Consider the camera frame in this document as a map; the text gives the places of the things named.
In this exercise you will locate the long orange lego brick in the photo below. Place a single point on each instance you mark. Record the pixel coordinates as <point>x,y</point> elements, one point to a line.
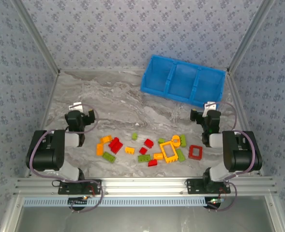
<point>99,149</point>

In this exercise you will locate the orange lego arch piece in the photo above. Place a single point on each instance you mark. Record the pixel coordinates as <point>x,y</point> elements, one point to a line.
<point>174,143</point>

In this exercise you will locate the red lego window frame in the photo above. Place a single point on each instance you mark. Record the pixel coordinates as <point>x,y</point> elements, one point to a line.
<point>195,157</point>

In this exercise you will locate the small green lego brick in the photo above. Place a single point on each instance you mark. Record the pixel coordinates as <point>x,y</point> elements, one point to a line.
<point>161,140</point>
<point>134,136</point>

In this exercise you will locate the yellow lego window frame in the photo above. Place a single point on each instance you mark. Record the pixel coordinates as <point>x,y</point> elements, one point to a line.
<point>172,160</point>

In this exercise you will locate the blue three-compartment plastic bin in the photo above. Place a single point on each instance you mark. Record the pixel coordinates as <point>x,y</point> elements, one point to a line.
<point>156,77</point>

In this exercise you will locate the small red lego brick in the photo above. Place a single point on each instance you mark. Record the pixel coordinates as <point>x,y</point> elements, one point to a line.
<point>143,150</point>

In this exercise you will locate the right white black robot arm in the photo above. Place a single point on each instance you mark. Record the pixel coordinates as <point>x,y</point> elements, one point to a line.
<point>244,154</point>

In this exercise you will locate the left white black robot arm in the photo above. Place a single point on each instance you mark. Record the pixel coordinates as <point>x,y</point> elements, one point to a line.
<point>45,154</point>

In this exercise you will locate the small black electronics board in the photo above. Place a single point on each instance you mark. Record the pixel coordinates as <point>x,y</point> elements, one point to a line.
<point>77,201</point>
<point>213,204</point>

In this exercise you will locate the grey metal shelf panel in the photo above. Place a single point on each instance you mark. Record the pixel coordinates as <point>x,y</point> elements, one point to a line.
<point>142,220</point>

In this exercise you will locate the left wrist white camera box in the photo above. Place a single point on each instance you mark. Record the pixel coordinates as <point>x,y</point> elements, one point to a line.
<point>75,106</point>

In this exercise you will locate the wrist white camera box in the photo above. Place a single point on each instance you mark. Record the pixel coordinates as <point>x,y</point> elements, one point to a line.
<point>210,106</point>
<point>75,106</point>

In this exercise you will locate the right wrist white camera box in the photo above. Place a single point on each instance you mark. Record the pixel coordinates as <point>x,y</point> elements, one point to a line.
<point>210,106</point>

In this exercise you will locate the aluminium table edge rail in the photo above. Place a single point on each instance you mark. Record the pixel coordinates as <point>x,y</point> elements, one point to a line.
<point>237,96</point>
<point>49,101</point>

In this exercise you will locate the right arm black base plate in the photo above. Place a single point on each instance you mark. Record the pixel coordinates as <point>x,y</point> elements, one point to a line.
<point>195,187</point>

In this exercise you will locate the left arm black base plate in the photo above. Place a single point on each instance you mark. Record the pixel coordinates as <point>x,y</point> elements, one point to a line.
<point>67,189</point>

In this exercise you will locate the aluminium mounting rail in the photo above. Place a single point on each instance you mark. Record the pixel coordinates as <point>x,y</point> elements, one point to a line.
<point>142,186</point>

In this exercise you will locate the aluminium frame post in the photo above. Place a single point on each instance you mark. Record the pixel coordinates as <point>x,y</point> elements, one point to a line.
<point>37,36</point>
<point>248,36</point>

